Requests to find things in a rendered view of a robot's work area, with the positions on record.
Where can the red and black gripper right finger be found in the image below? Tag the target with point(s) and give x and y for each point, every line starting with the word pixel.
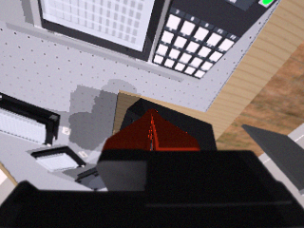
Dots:
pixel 166 136

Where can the white well plate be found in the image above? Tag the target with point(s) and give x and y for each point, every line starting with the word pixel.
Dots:
pixel 21 127
pixel 57 162
pixel 124 22

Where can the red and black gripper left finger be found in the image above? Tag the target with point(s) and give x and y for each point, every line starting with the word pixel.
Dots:
pixel 135 136

